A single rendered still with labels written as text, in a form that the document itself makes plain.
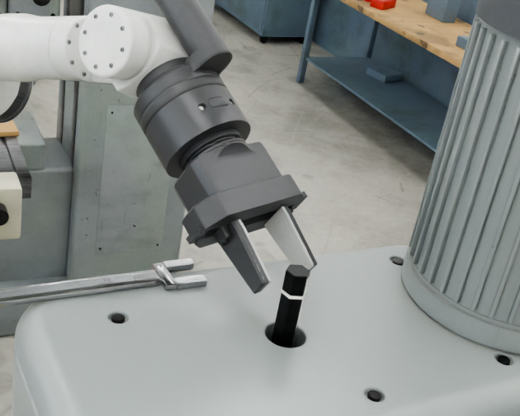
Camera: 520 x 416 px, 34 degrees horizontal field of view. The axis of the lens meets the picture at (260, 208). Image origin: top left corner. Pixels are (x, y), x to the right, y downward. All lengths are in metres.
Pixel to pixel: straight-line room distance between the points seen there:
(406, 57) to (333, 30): 1.16
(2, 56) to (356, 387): 0.49
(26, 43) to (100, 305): 0.29
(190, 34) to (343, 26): 7.39
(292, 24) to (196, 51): 7.51
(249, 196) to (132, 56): 0.16
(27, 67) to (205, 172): 0.26
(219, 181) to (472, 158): 0.22
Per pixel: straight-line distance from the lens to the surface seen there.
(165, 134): 0.75
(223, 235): 0.72
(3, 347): 3.76
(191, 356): 0.71
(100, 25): 0.78
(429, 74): 7.12
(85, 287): 0.76
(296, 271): 0.72
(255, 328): 0.75
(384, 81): 7.00
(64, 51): 0.86
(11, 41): 0.91
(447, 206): 0.79
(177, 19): 0.78
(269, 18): 8.12
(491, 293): 0.79
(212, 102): 0.75
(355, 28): 7.99
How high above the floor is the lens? 2.33
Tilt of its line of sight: 27 degrees down
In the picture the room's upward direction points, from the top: 11 degrees clockwise
